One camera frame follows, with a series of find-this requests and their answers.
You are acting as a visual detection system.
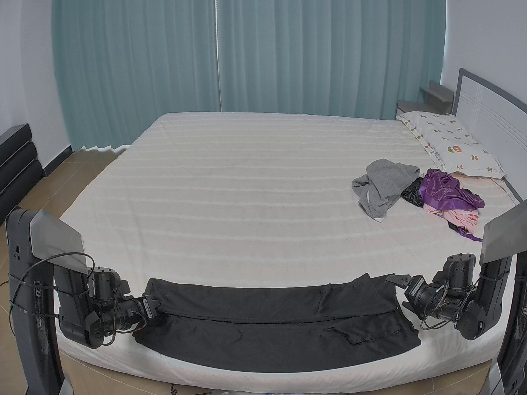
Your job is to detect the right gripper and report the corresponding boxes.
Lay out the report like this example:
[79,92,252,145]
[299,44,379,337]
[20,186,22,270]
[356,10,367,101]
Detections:
[385,275,433,317]

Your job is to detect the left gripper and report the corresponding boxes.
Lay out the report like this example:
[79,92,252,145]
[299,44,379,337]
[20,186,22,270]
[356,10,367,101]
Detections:
[133,295,162,321]

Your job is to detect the black T-shirt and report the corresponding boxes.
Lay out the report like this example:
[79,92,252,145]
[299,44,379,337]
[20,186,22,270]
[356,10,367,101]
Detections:
[133,273,421,363]

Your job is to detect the bed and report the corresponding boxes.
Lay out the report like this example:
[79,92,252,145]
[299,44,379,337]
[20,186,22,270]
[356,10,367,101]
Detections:
[18,67,527,392]

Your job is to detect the pink garment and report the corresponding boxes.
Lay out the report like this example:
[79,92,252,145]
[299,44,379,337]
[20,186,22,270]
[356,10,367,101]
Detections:
[423,204,480,231]

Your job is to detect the black shiny garment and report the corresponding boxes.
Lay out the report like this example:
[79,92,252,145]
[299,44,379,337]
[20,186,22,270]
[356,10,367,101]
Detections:
[401,177,427,210]

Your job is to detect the purple garment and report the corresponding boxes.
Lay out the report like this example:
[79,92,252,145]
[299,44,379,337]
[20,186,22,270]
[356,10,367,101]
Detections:
[419,169,486,244]

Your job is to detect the grey garment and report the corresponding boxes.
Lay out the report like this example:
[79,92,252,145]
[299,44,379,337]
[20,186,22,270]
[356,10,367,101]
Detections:
[352,159,421,223]

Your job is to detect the white printed pillow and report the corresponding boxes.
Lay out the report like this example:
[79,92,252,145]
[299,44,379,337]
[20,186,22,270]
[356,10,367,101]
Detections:
[396,111,506,179]

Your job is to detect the black chest of drawers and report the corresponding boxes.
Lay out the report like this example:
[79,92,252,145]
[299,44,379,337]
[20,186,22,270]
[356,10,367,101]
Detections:
[0,124,46,202]

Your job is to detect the grey bedside table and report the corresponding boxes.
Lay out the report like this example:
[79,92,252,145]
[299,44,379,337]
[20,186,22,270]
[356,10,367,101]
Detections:
[396,80,454,118]

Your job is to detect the blue-green curtain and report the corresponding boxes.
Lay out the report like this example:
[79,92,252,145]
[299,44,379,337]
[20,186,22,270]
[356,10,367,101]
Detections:
[215,0,448,119]
[50,0,219,150]

